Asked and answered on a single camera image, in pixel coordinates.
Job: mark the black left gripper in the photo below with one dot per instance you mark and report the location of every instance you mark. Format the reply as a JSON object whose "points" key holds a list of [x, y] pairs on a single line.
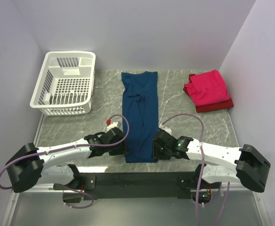
{"points": [[121, 149]]}

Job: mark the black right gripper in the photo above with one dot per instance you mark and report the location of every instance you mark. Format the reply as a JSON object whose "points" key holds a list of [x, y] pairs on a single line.
{"points": [[157, 154]]}

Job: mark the blue t shirt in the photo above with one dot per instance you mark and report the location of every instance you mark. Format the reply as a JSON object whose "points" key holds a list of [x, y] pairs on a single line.
{"points": [[140, 107]]}

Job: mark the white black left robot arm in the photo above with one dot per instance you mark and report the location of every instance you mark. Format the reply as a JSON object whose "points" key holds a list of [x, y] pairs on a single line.
{"points": [[33, 165]]}

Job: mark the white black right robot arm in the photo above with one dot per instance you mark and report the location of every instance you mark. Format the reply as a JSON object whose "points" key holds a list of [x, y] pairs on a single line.
{"points": [[244, 165]]}

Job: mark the black base beam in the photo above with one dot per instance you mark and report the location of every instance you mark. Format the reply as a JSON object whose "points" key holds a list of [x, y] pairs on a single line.
{"points": [[138, 184]]}

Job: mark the white plastic basket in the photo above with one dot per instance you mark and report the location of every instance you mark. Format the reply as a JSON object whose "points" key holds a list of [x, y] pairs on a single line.
{"points": [[65, 83]]}

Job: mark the pink folded t shirt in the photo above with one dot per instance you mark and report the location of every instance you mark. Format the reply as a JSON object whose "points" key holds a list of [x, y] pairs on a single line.
{"points": [[207, 88]]}

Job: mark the red folded t shirt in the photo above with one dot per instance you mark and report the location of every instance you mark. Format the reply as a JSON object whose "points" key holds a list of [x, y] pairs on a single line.
{"points": [[212, 107]]}

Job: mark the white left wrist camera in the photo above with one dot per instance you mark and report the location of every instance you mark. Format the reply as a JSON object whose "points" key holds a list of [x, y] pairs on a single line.
{"points": [[113, 124]]}

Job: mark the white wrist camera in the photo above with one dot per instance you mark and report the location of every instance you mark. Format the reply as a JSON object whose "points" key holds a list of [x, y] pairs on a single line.
{"points": [[166, 129], [113, 124]]}

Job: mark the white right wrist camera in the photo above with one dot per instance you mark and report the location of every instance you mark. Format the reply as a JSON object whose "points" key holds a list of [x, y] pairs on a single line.
{"points": [[166, 129]]}

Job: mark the aluminium rail frame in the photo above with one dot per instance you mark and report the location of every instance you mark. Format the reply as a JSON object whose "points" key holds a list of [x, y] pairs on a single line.
{"points": [[233, 206]]}

